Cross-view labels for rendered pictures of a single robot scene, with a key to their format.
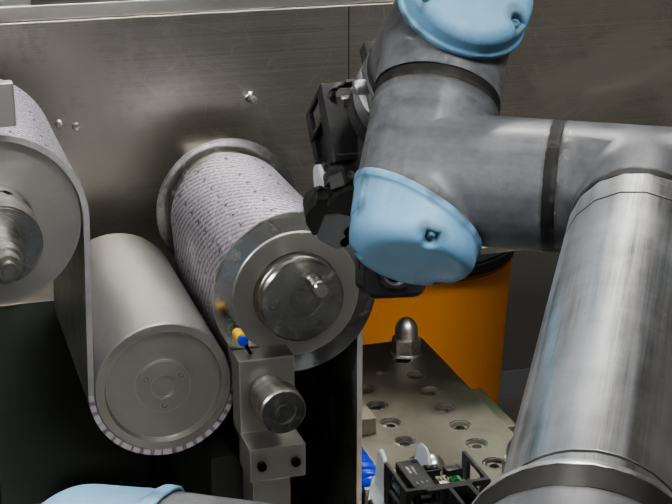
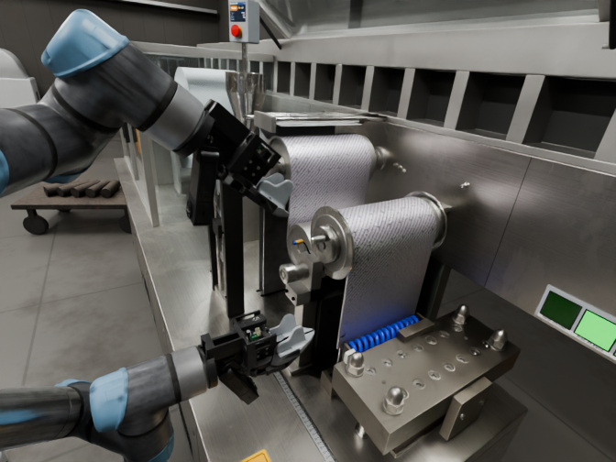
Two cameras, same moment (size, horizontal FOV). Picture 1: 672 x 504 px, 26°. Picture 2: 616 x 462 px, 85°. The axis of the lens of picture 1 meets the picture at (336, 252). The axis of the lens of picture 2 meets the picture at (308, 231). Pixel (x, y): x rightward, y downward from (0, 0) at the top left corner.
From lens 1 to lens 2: 112 cm
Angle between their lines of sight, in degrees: 68
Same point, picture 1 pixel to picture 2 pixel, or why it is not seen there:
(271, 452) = (290, 289)
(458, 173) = not seen: hidden behind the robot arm
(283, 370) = (309, 266)
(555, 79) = not seen: outside the picture
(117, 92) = (420, 162)
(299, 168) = (478, 228)
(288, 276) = (318, 231)
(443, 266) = not seen: hidden behind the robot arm
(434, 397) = (456, 361)
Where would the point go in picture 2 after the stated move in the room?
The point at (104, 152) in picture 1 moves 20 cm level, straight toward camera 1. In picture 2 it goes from (410, 184) to (344, 189)
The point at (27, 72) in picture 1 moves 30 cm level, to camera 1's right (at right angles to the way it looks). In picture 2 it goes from (396, 145) to (468, 178)
